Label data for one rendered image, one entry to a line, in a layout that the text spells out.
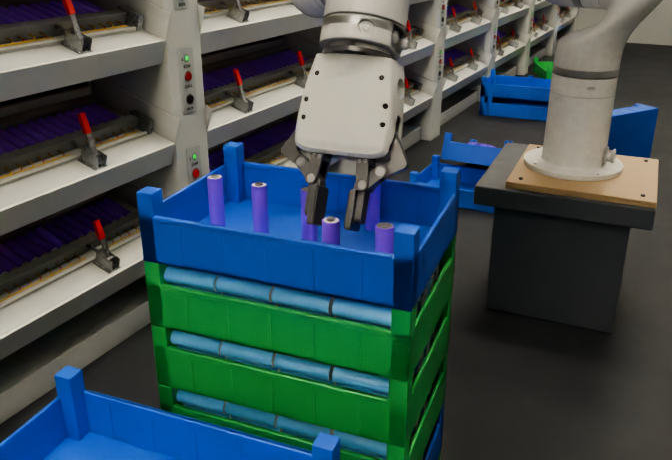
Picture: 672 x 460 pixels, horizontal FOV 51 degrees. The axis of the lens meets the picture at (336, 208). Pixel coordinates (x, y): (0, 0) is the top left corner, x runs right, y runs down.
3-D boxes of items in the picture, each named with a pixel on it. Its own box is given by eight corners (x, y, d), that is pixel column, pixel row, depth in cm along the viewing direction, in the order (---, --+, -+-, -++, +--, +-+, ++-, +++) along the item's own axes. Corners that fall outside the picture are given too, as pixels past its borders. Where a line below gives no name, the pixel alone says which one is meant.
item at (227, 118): (340, 93, 191) (355, 45, 184) (202, 151, 141) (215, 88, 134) (280, 64, 197) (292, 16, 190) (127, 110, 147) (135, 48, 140)
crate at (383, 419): (448, 346, 89) (452, 291, 86) (404, 449, 71) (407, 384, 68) (240, 304, 99) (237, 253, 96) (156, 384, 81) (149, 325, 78)
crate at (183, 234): (456, 231, 83) (461, 167, 80) (411, 312, 65) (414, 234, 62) (233, 198, 93) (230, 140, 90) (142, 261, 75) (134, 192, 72)
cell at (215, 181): (228, 224, 84) (225, 173, 81) (220, 230, 82) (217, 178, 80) (215, 222, 84) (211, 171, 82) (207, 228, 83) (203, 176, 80)
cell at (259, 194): (271, 233, 81) (269, 181, 79) (264, 239, 80) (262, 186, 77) (257, 231, 82) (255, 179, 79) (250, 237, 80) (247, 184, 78)
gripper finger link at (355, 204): (393, 169, 70) (382, 235, 70) (362, 165, 71) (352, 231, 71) (384, 165, 67) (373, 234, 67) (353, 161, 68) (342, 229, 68)
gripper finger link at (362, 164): (404, 154, 69) (369, 195, 70) (370, 125, 71) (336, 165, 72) (397, 150, 67) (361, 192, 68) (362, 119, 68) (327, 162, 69)
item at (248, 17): (341, 21, 184) (356, -32, 177) (195, 55, 134) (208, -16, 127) (278, -7, 190) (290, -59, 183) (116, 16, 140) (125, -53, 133)
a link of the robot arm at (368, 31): (417, 42, 73) (413, 70, 73) (338, 37, 76) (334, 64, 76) (398, 14, 65) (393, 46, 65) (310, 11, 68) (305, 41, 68)
